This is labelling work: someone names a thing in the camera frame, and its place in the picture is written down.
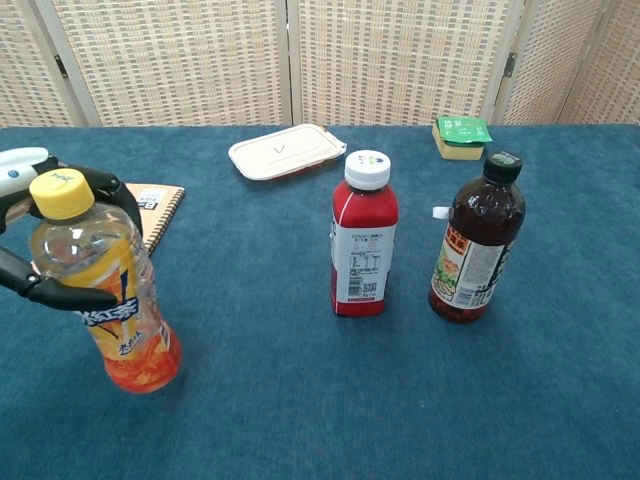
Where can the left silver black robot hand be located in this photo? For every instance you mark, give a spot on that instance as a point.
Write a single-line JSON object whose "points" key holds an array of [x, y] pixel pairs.
{"points": [[15, 165]]}

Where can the yellow-cap orange tea bottle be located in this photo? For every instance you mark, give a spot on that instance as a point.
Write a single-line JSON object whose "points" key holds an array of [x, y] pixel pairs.
{"points": [[125, 350]]}

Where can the dark brown tea bottle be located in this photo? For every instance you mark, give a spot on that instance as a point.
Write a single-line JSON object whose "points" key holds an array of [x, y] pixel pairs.
{"points": [[480, 215]]}

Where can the kraft spiral notebook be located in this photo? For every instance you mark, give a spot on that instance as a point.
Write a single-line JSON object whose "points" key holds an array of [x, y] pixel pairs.
{"points": [[160, 210]]}

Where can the woven folding screen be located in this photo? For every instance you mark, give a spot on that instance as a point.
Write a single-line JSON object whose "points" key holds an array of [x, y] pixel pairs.
{"points": [[175, 60]]}

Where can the white lidded lunch box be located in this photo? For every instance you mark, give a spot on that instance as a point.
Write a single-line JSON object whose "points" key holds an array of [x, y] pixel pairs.
{"points": [[285, 150]]}

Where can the red juice bottle white cap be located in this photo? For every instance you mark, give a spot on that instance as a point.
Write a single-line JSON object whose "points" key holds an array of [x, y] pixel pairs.
{"points": [[362, 220]]}

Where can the blue felt table cloth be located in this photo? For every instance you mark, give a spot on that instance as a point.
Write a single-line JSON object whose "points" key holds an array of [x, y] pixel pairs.
{"points": [[300, 390]]}

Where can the black screen hinge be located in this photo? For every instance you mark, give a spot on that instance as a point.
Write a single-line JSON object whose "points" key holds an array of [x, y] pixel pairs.
{"points": [[510, 64]]}

